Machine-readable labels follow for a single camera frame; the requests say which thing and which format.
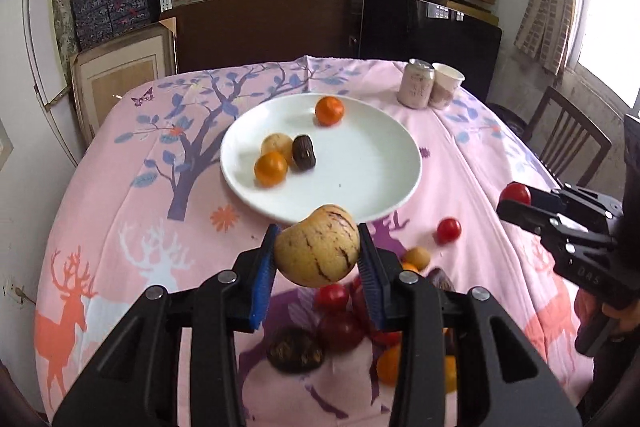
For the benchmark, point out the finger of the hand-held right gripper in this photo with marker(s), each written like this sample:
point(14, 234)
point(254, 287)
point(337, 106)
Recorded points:
point(525, 216)
point(550, 201)

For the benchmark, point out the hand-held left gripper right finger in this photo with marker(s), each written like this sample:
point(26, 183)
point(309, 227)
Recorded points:
point(370, 287)

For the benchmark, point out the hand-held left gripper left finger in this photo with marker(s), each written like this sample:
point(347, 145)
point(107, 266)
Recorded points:
point(262, 287)

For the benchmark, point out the red cherry tomato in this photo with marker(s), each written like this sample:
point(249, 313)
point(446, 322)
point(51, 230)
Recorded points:
point(385, 338)
point(448, 230)
point(331, 296)
point(357, 302)
point(516, 194)

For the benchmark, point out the small orange kumquat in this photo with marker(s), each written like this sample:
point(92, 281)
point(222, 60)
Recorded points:
point(450, 374)
point(410, 267)
point(270, 168)

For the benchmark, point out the dark red tomato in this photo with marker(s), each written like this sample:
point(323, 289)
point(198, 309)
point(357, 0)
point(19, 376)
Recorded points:
point(340, 331)

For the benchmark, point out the small yellow brown fruit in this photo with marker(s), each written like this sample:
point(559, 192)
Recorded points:
point(416, 257)

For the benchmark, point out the striped yellow pepino melon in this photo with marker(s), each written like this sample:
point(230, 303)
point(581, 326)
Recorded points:
point(315, 247)

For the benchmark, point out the small dark brown fruit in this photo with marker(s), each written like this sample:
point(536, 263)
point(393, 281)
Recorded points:
point(440, 279)

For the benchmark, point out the large dark brown fruit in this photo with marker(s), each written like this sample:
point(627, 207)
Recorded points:
point(295, 351)

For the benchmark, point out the white round plate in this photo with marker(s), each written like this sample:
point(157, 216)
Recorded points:
point(360, 167)

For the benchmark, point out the dark brown date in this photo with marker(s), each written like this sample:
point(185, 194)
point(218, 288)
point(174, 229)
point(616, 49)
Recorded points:
point(304, 152)

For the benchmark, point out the small pale yellow fruit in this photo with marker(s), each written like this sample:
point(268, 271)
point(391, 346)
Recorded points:
point(278, 143)

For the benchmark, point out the orange tangerine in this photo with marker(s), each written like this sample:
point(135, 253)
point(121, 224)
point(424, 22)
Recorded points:
point(329, 110)

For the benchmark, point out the person's right hand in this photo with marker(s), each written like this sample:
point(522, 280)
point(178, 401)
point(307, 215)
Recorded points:
point(620, 319)

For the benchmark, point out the wooden chair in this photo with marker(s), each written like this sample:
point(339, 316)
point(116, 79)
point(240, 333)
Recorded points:
point(570, 137)

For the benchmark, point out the black round object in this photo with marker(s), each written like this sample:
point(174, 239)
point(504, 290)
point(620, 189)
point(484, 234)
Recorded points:
point(506, 119)

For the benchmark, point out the white paper cup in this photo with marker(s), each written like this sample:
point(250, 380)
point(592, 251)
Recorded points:
point(446, 84)

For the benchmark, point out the pink drink can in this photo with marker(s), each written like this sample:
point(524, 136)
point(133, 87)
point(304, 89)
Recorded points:
point(416, 84)

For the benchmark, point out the pink printed tablecloth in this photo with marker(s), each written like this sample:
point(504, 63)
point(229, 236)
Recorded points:
point(125, 167)

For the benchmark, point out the window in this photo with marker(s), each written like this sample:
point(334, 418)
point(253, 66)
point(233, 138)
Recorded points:
point(615, 22)

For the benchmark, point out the black panel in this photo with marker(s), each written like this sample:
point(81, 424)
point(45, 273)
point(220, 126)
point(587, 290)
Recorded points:
point(425, 32)

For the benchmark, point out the framed picture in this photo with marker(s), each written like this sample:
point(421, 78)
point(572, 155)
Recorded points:
point(120, 77)

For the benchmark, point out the dark wooden board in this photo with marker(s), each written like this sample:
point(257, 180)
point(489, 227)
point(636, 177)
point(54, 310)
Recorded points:
point(260, 32)

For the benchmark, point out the white door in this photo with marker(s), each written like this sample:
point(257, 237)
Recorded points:
point(45, 57)

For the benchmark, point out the stack of blue floral boxes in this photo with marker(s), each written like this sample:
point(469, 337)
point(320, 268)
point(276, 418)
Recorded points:
point(110, 7)

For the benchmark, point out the grey marbled panel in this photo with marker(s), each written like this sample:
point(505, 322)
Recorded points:
point(62, 2)

